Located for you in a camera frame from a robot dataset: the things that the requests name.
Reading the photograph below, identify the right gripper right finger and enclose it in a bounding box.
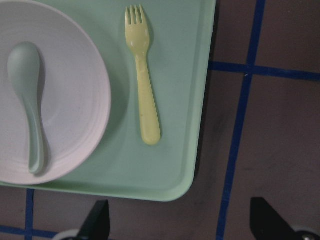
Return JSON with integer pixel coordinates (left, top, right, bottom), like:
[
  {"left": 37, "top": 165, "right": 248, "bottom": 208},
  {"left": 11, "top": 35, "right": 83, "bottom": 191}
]
[{"left": 249, "top": 197, "right": 320, "bottom": 240}]

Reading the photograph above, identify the yellow plastic fork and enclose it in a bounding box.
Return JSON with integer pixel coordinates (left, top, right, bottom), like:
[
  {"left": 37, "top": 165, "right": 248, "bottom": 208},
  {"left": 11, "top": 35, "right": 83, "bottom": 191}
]
[{"left": 124, "top": 5, "right": 161, "bottom": 146}]

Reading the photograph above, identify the pale green plastic spoon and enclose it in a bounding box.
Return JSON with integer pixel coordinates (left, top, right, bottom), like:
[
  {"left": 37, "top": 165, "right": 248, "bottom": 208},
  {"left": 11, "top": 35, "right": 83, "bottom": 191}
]
[{"left": 7, "top": 42, "right": 46, "bottom": 175}]

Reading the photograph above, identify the white round plate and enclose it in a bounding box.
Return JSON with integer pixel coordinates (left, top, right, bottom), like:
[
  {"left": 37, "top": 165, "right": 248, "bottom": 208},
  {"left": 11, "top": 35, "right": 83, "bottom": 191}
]
[{"left": 0, "top": 0, "right": 111, "bottom": 185}]

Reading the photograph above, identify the light green tray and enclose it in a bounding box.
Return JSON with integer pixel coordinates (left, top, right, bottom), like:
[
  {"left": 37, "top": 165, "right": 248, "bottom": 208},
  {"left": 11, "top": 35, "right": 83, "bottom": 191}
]
[{"left": 0, "top": 0, "right": 216, "bottom": 202}]

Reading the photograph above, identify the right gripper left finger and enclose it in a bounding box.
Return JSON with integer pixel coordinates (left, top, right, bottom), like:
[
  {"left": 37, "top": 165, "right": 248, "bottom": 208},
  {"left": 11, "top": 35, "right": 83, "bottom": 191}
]
[{"left": 52, "top": 199, "right": 111, "bottom": 240}]

